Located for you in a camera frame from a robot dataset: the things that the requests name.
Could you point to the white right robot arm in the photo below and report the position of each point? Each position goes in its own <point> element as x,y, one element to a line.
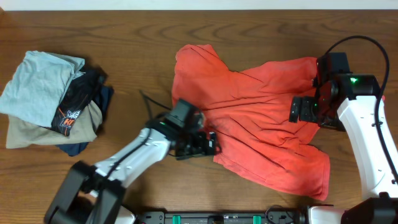
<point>349,103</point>

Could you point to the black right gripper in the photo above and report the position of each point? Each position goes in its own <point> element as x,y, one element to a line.
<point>296,109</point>

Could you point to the navy blue folded garment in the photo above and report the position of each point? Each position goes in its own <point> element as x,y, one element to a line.
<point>102,100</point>

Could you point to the beige folded shirt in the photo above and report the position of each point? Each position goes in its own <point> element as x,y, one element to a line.
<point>22,134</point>

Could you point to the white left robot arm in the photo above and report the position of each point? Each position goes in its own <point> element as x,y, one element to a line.
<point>94,194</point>

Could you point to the orange red t-shirt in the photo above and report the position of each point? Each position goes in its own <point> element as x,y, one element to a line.
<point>249,112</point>

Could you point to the black shirt with orange print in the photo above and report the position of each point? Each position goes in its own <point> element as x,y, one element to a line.
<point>79,94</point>

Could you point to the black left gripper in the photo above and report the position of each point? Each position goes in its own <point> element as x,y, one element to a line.
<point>210,144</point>

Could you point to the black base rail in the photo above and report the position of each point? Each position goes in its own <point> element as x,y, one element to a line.
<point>275,214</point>

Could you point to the light blue folded shirt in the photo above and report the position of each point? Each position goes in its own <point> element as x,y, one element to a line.
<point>38,86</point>

